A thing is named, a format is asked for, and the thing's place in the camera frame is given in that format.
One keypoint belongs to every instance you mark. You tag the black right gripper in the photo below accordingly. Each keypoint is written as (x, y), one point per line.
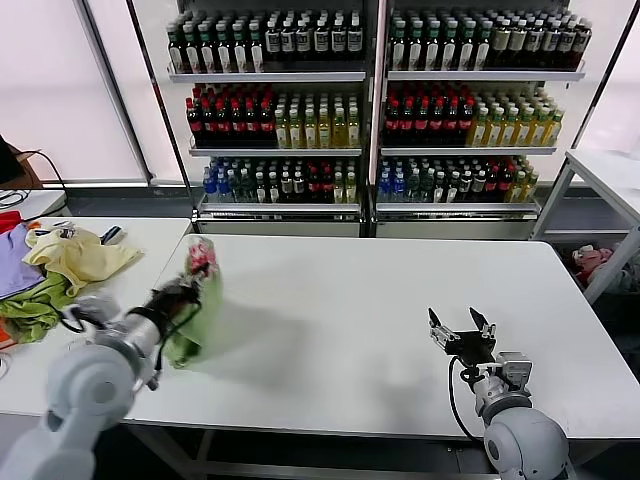
(470, 342)

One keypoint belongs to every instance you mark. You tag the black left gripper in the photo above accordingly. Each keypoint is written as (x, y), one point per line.
(172, 302)

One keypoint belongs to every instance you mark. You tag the green t-shirt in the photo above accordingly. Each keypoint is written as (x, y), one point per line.
(200, 325)

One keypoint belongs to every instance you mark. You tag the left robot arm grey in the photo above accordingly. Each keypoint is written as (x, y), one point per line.
(90, 385)

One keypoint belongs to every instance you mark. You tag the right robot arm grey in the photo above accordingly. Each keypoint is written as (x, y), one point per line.
(525, 440)

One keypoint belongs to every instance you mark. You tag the navy white striped cloth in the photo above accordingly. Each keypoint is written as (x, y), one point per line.
(114, 234)

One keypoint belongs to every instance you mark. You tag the pale yellow garment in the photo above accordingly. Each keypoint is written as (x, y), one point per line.
(87, 260)

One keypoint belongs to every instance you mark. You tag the grey drinks shelf unit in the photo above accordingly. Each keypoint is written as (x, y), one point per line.
(282, 230)
(452, 231)

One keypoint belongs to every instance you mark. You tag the small blue water bottle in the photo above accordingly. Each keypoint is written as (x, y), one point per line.
(386, 188)
(209, 190)
(400, 188)
(223, 190)

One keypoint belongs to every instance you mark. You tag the grey metal shelf board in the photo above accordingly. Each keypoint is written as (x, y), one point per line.
(457, 210)

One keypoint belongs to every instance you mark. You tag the small dark green bottle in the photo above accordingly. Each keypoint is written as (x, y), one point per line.
(427, 188)
(236, 190)
(249, 190)
(413, 188)

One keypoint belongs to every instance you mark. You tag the lime green garment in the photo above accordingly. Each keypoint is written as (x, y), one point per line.
(35, 310)

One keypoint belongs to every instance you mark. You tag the small dark tea bottle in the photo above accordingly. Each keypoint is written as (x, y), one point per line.
(467, 188)
(440, 188)
(261, 190)
(300, 190)
(480, 188)
(453, 188)
(287, 190)
(275, 190)

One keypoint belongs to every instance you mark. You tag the small red label cola bottle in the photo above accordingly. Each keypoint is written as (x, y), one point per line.
(492, 188)
(315, 190)
(505, 188)
(328, 190)

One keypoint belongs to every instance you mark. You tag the pink plush toy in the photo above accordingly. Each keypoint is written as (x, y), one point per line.
(592, 257)

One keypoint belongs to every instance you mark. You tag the small yellow tea bottle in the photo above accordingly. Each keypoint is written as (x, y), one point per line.
(352, 190)
(340, 190)
(517, 188)
(530, 188)

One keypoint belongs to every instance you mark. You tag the white side table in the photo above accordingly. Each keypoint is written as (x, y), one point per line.
(552, 201)

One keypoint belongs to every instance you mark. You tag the purple garment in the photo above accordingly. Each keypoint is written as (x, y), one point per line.
(12, 270)

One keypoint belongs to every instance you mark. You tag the orange garment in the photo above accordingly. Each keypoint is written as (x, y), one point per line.
(4, 339)

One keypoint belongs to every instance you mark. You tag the grey white cloth pile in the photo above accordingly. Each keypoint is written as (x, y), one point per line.
(632, 275)

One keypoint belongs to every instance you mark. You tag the red garment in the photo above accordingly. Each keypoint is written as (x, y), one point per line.
(7, 221)

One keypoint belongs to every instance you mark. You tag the black slanted pole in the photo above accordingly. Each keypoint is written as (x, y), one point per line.
(162, 111)
(605, 81)

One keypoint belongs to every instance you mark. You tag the yellow juice bottle white label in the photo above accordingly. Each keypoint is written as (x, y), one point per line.
(341, 133)
(355, 133)
(524, 132)
(297, 133)
(326, 133)
(509, 132)
(538, 132)
(553, 132)
(311, 133)
(282, 133)
(495, 132)
(480, 132)

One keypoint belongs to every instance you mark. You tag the brown cardboard box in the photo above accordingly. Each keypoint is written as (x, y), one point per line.
(26, 156)

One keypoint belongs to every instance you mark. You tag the black monitor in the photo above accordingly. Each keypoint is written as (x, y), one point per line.
(7, 165)

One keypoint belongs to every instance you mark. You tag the green cap brown drink bottle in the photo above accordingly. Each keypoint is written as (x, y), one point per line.
(257, 56)
(191, 56)
(176, 56)
(239, 56)
(206, 56)
(223, 56)

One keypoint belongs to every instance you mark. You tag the green cap white label bottle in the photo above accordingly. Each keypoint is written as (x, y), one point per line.
(399, 53)
(450, 53)
(466, 53)
(415, 53)
(483, 53)
(432, 53)

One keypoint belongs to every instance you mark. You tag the white cap dark drink bottle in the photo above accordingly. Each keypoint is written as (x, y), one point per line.
(355, 45)
(322, 45)
(338, 45)
(273, 45)
(304, 45)
(288, 45)

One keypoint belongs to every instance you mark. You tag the white cap beige label bottle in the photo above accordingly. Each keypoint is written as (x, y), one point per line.
(516, 47)
(533, 47)
(550, 47)
(581, 47)
(566, 47)
(500, 47)

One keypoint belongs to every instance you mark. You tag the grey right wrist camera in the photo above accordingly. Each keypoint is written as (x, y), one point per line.
(515, 370)

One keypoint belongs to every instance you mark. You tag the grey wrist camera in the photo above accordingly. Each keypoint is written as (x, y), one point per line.
(515, 370)
(95, 307)

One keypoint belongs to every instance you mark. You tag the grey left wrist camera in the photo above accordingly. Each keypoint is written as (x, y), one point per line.
(95, 307)

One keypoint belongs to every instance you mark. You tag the grey window frame bar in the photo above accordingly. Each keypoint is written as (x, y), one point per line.
(120, 91)

